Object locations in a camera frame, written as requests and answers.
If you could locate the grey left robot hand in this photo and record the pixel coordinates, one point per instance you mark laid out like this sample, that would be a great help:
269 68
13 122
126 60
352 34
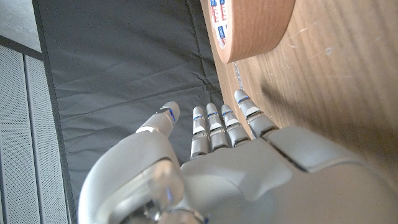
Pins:
248 180

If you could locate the brown tape roll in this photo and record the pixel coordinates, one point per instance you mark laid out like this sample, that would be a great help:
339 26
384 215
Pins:
255 28

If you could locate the black fabric backdrop curtain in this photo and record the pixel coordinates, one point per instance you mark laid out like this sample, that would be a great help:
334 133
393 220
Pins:
124 62

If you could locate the grey perforated panel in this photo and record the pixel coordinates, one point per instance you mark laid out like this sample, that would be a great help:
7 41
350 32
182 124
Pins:
18 140

